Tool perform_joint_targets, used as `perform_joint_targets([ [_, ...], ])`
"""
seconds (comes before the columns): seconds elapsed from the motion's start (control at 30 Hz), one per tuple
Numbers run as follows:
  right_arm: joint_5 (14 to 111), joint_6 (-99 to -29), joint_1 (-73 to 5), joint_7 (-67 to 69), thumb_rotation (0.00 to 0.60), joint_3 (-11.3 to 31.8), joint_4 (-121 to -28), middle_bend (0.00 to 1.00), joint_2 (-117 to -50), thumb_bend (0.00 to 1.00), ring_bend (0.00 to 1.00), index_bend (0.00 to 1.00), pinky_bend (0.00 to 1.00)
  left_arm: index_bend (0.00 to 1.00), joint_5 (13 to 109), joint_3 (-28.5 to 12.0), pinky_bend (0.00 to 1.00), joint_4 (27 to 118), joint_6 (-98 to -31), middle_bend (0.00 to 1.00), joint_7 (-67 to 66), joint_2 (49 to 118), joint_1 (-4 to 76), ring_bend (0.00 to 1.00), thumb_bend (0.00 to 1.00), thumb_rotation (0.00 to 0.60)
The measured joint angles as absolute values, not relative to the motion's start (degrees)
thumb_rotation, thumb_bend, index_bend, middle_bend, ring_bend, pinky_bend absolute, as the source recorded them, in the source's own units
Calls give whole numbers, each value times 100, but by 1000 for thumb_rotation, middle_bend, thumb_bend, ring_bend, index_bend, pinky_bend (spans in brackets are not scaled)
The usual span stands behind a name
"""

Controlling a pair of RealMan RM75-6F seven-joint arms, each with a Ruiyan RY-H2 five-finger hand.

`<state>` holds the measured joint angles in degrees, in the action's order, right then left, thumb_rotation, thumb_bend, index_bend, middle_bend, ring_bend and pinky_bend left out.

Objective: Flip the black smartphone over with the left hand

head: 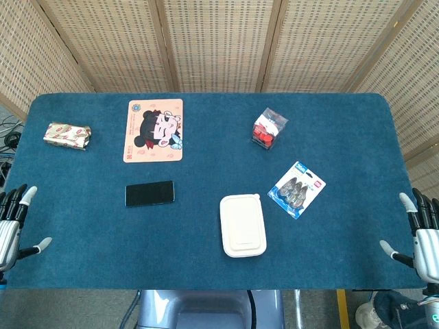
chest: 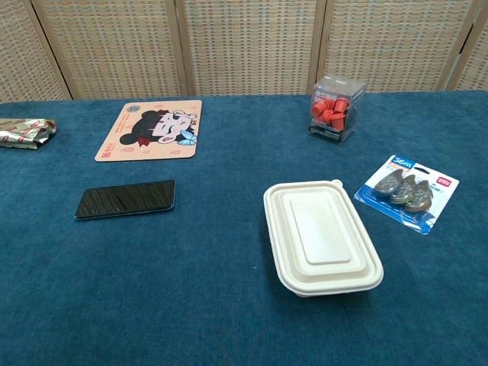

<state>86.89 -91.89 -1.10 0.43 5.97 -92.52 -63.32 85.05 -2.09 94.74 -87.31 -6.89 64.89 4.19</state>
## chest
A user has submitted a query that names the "woven folding screen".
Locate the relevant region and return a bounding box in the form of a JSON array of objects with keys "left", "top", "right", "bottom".
[{"left": 0, "top": 0, "right": 488, "bottom": 102}]

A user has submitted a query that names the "correction tape blister pack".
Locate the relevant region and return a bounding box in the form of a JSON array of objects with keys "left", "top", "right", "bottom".
[{"left": 353, "top": 154, "right": 461, "bottom": 236}]

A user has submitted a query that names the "crumpled foil snack wrapper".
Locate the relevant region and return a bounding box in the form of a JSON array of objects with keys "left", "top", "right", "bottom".
[{"left": 0, "top": 117, "right": 57, "bottom": 150}]

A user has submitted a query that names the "cream lidded food container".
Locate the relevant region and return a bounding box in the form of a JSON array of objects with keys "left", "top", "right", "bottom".
[{"left": 262, "top": 178, "right": 384, "bottom": 298}]

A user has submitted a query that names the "clear box of red pins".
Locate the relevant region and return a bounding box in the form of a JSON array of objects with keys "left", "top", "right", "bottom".
[{"left": 307, "top": 75, "right": 367, "bottom": 146}]

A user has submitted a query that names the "black smartphone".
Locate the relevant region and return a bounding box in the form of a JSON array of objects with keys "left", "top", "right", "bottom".
[{"left": 73, "top": 179, "right": 176, "bottom": 222}]

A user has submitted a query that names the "pink cartoon mouse pad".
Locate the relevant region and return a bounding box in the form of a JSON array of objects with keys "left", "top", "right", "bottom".
[{"left": 94, "top": 99, "right": 203, "bottom": 163}]

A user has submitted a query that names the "blue table cloth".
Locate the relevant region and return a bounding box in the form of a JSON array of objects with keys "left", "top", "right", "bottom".
[{"left": 0, "top": 89, "right": 488, "bottom": 366}]

